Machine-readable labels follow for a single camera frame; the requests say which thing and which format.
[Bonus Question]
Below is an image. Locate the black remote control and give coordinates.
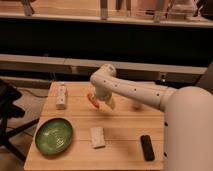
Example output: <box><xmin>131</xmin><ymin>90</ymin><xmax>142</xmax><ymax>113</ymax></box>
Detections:
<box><xmin>140</xmin><ymin>135</ymin><xmax>155</xmax><ymax>161</ymax></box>

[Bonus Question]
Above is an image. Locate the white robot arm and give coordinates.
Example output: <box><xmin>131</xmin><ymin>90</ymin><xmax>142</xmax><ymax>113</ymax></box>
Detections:
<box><xmin>90</xmin><ymin>64</ymin><xmax>213</xmax><ymax>171</ymax></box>

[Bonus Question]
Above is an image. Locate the white sponge block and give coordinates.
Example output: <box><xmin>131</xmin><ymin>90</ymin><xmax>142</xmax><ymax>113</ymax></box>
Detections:
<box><xmin>90</xmin><ymin>127</ymin><xmax>105</xmax><ymax>148</ymax></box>

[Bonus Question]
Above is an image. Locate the white small bottle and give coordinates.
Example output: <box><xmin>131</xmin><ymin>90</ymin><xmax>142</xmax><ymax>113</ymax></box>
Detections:
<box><xmin>56</xmin><ymin>83</ymin><xmax>67</xmax><ymax>110</ymax></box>

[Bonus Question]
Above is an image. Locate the green glazed bowl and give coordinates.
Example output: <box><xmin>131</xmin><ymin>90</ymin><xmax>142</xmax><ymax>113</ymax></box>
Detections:
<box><xmin>35</xmin><ymin>118</ymin><xmax>73</xmax><ymax>156</ymax></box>

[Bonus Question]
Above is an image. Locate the black office chair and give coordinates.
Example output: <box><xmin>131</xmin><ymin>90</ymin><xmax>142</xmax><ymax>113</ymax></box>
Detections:
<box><xmin>0</xmin><ymin>79</ymin><xmax>38</xmax><ymax>162</ymax></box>

